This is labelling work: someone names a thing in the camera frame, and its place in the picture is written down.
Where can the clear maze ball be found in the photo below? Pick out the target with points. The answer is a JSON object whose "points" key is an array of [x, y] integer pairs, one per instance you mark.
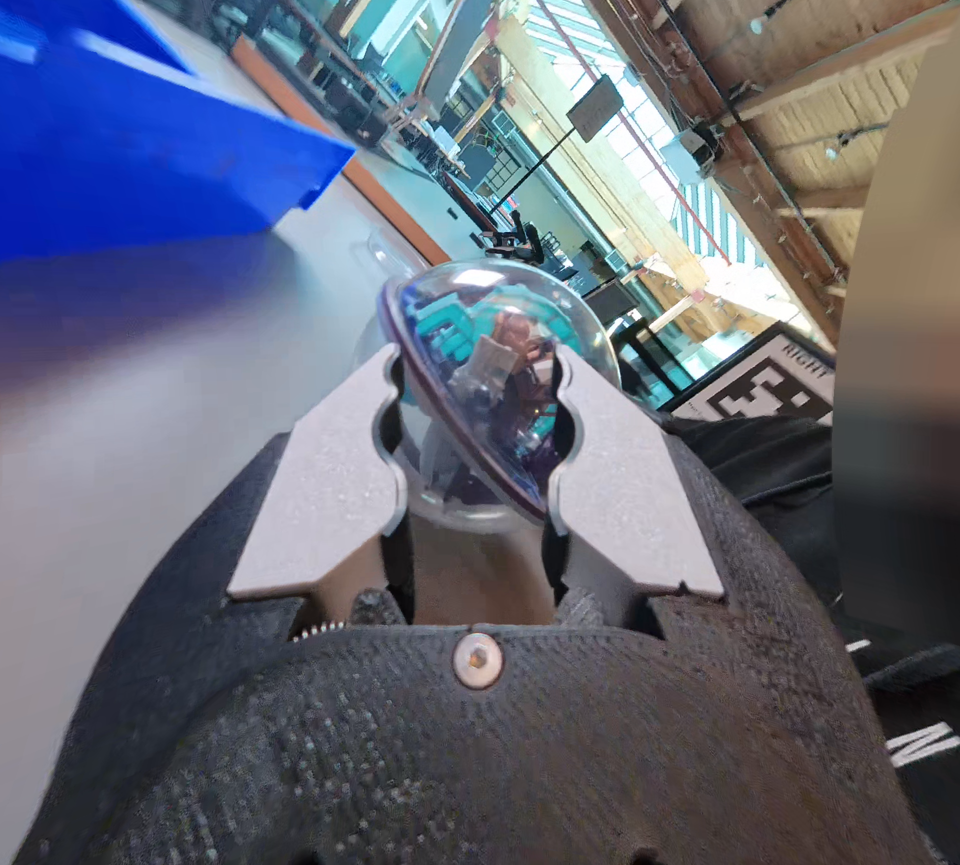
{"points": [[480, 385]]}

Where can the black and white marker tag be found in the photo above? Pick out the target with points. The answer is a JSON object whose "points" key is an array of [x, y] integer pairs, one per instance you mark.
{"points": [[750, 382]]}

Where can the hanging black sign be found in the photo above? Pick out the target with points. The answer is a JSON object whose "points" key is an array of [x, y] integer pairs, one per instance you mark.
{"points": [[596, 108]]}

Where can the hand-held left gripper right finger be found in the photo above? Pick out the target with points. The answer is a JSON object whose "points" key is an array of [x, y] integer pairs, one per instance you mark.
{"points": [[630, 505]]}

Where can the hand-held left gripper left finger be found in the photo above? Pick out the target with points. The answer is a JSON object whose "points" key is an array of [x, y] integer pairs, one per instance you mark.
{"points": [[315, 505]]}

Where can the blue plastic bin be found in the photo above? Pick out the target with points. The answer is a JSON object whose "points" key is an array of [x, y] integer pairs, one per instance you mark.
{"points": [[135, 130]]}

